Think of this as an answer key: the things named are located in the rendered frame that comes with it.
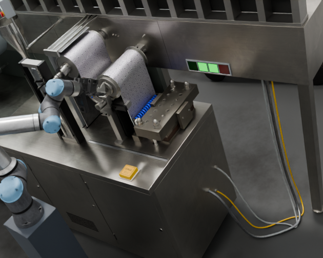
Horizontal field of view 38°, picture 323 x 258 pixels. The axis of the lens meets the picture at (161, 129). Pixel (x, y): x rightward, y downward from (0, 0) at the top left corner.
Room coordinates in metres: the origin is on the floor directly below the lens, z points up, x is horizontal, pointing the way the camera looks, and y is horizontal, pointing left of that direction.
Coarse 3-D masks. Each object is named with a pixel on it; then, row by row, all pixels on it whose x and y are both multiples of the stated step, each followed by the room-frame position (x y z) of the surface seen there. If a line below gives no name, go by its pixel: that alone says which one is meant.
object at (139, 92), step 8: (144, 72) 2.16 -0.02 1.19; (136, 80) 2.11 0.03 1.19; (144, 80) 2.14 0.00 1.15; (128, 88) 2.05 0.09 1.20; (136, 88) 2.09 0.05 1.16; (144, 88) 2.13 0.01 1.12; (152, 88) 2.17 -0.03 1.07; (128, 96) 2.04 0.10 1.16; (136, 96) 2.08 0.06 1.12; (144, 96) 2.11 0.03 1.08; (152, 96) 2.16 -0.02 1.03; (136, 104) 2.06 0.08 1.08; (144, 104) 2.10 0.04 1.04; (128, 112) 2.01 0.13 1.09; (136, 112) 2.05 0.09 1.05
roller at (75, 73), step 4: (96, 32) 2.38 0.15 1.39; (100, 36) 2.36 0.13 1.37; (104, 40) 2.36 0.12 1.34; (60, 56) 2.25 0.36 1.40; (60, 60) 2.26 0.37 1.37; (64, 60) 2.24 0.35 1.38; (68, 60) 2.21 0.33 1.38; (60, 64) 2.27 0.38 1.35; (72, 64) 2.20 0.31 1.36; (72, 68) 2.21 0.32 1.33; (72, 72) 2.22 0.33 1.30; (76, 72) 2.20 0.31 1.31; (72, 76) 2.23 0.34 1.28; (76, 76) 2.21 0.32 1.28
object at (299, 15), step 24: (24, 0) 2.85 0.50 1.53; (48, 0) 2.76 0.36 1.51; (72, 0) 2.67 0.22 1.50; (96, 0) 2.44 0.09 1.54; (120, 0) 2.32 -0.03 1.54; (144, 0) 2.21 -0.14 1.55; (168, 0) 2.11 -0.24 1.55; (192, 0) 2.10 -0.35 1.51; (216, 0) 2.01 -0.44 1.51; (240, 0) 1.92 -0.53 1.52; (264, 0) 1.78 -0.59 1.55; (288, 0) 1.76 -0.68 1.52; (264, 24) 1.77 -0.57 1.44; (288, 24) 1.70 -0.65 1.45
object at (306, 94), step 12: (168, 72) 2.49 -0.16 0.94; (168, 84) 2.46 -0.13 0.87; (300, 84) 1.84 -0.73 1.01; (312, 84) 1.84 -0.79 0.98; (300, 96) 1.84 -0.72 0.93; (312, 96) 1.83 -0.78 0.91; (300, 108) 1.85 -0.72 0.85; (312, 108) 1.82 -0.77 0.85; (312, 120) 1.81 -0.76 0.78; (312, 132) 1.81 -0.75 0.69; (312, 144) 1.82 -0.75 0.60; (312, 156) 1.82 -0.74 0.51; (312, 168) 1.83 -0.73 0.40; (312, 180) 1.83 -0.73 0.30; (312, 192) 1.84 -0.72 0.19; (312, 204) 1.85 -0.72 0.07
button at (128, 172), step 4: (124, 168) 1.80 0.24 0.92; (128, 168) 1.79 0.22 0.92; (132, 168) 1.78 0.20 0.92; (136, 168) 1.77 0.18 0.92; (120, 172) 1.78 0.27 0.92; (124, 172) 1.77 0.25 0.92; (128, 172) 1.76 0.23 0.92; (132, 172) 1.75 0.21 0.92; (136, 172) 1.76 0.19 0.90; (120, 176) 1.77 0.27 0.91; (124, 176) 1.75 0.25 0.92; (128, 176) 1.73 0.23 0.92; (132, 176) 1.74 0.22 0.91
